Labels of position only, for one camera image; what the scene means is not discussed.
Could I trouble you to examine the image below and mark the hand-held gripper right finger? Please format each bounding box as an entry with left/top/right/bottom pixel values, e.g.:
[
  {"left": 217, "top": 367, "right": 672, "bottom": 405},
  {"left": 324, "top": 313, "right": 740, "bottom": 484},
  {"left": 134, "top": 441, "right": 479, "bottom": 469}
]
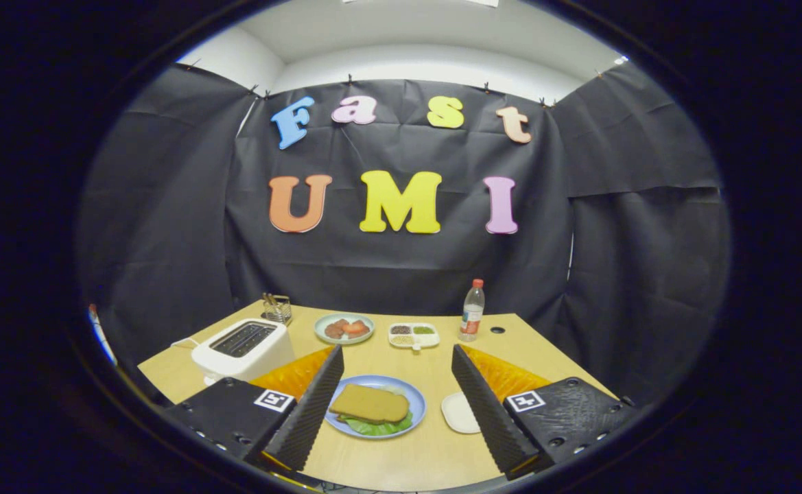
[{"left": 451, "top": 344, "right": 638, "bottom": 481}]

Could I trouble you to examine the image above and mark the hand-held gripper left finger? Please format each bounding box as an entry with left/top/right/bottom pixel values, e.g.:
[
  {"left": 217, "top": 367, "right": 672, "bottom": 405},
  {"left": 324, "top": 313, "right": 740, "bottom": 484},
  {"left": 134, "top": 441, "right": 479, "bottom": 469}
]
[{"left": 165, "top": 344, "right": 345, "bottom": 473}]

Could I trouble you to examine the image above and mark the rounded brown toast slice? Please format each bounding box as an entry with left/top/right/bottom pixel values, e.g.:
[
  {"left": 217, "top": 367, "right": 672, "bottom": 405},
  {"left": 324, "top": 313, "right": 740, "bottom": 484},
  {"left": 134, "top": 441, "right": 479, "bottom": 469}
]
[{"left": 329, "top": 384, "right": 410, "bottom": 425}]

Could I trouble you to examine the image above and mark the green lettuce leaf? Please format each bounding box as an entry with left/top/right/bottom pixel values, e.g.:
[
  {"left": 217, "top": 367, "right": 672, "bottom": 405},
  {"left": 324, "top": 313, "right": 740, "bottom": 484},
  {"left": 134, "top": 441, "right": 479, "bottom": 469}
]
[{"left": 335, "top": 410, "right": 414, "bottom": 437}]

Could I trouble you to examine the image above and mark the small white square plate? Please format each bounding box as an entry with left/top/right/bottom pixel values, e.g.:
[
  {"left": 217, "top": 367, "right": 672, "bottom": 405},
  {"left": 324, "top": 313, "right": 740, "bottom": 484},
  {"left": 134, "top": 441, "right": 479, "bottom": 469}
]
[{"left": 440, "top": 391, "right": 482, "bottom": 434}]

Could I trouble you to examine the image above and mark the white toaster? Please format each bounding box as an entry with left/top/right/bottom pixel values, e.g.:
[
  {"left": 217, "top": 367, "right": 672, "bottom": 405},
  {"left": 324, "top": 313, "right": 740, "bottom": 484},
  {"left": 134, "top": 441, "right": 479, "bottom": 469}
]
[{"left": 191, "top": 318, "right": 296, "bottom": 385}]

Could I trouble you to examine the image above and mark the pale green round plate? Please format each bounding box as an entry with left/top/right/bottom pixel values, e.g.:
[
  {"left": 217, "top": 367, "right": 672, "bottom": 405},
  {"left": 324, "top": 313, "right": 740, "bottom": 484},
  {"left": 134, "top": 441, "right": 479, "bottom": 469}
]
[{"left": 314, "top": 313, "right": 376, "bottom": 345}]

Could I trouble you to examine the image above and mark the blue round plate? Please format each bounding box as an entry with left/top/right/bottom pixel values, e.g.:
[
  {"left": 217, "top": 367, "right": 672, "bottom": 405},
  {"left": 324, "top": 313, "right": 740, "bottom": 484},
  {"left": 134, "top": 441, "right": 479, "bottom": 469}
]
[{"left": 323, "top": 375, "right": 427, "bottom": 440}]

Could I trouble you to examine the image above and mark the white divided dish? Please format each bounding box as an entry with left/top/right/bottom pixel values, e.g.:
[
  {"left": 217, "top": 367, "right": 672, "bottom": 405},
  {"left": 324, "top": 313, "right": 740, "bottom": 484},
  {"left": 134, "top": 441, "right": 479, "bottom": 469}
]
[{"left": 388, "top": 322, "right": 440, "bottom": 351}]

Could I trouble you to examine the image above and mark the clear plastic bottle red cap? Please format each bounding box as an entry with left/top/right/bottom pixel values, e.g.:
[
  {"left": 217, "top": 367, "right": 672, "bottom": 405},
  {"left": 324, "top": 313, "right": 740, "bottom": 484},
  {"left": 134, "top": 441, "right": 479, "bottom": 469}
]
[{"left": 458, "top": 279, "right": 486, "bottom": 342}]

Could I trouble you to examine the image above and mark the black backdrop cloth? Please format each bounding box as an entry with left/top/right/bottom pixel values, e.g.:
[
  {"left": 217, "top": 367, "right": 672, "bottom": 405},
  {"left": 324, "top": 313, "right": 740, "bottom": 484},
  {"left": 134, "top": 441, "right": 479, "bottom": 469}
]
[{"left": 78, "top": 62, "right": 731, "bottom": 405}]

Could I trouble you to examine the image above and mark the white and red object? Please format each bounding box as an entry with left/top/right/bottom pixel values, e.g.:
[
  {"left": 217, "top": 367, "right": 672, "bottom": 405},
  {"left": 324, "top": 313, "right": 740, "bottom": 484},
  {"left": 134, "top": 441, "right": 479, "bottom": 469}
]
[{"left": 87, "top": 304, "right": 119, "bottom": 366}]

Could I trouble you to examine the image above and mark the long ceiling light panel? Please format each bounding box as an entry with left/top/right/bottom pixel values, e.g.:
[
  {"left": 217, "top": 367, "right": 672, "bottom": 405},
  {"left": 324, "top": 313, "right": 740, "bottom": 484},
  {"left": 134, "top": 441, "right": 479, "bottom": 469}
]
[{"left": 342, "top": 0, "right": 501, "bottom": 8}]

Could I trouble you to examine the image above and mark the metal wire utensil holder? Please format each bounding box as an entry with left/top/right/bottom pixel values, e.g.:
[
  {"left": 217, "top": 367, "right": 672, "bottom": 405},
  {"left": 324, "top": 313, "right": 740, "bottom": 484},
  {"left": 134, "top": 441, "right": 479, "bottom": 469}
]
[{"left": 261, "top": 294, "right": 293, "bottom": 325}]

